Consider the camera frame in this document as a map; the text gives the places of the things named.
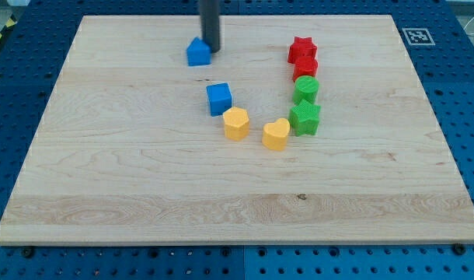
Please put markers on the blue cube block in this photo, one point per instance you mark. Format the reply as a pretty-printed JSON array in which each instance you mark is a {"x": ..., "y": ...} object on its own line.
[{"x": 219, "y": 98}]

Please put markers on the yellow hexagon block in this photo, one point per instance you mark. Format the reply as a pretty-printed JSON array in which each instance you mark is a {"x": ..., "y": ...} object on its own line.
[{"x": 236, "y": 123}]

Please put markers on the yellow heart block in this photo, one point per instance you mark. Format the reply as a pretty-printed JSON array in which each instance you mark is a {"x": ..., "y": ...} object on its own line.
[{"x": 275, "y": 135}]

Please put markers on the green star block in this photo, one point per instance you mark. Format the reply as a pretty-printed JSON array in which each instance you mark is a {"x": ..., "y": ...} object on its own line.
[{"x": 304, "y": 118}]

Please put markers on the light wooden board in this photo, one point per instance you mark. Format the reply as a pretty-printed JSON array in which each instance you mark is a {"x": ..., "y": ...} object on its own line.
[{"x": 127, "y": 153}]

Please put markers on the green cylinder block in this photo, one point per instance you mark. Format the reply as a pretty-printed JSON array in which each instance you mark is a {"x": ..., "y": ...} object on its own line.
[{"x": 306, "y": 88}]

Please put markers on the red cylinder block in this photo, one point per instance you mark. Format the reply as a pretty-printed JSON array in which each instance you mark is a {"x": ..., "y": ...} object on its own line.
[{"x": 305, "y": 65}]

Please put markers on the red star block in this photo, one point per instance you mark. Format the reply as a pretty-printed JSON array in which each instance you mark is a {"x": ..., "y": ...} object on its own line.
[{"x": 301, "y": 46}]

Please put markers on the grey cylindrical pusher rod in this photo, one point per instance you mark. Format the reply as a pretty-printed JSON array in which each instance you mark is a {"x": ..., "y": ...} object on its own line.
[{"x": 209, "y": 11}]

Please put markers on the white fiducial marker tag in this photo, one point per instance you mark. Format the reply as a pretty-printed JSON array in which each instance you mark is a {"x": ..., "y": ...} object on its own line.
[{"x": 418, "y": 37}]

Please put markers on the black yellow hazard tape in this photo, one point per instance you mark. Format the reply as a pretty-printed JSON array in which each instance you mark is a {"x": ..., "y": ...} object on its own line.
[{"x": 7, "y": 29}]

